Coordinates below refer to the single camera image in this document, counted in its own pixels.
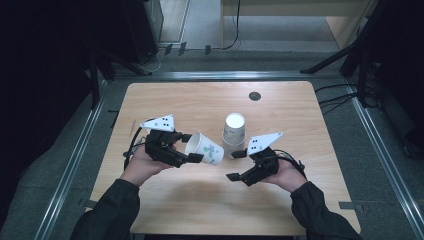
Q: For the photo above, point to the person's left hand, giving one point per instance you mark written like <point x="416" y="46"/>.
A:
<point x="141" y="168"/>

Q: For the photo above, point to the person's right hand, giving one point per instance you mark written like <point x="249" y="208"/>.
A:
<point x="288" y="176"/>

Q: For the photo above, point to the dark round table grommet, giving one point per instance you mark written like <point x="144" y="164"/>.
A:
<point x="254" y="96"/>

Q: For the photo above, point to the metal floor rail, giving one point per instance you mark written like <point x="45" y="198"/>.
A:
<point x="226" y="75"/>
<point x="70" y="170"/>
<point x="383" y="146"/>

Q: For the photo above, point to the dark floor bracket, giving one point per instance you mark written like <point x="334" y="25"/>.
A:
<point x="207" y="50"/>
<point x="168" y="49"/>
<point x="182" y="48"/>

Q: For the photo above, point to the stack of white paper cups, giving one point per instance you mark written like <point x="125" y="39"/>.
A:
<point x="235" y="121"/>

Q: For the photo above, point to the printed white paper cup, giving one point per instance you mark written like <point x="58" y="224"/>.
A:
<point x="206" y="150"/>

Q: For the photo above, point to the black metal stand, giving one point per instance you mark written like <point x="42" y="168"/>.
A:
<point x="95" y="80"/>
<point x="336" y="55"/>

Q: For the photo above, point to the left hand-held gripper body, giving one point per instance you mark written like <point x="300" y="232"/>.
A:
<point x="160" y="146"/>

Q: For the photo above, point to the grey tape strip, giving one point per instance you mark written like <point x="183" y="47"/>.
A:
<point x="87" y="203"/>
<point x="350" y="205"/>

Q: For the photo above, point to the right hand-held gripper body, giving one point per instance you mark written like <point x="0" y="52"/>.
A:
<point x="265" y="165"/>

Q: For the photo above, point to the black cabinet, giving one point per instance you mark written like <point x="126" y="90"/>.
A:
<point x="140" y="30"/>

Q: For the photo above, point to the light wooden desk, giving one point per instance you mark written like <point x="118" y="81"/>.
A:
<point x="293" y="8"/>

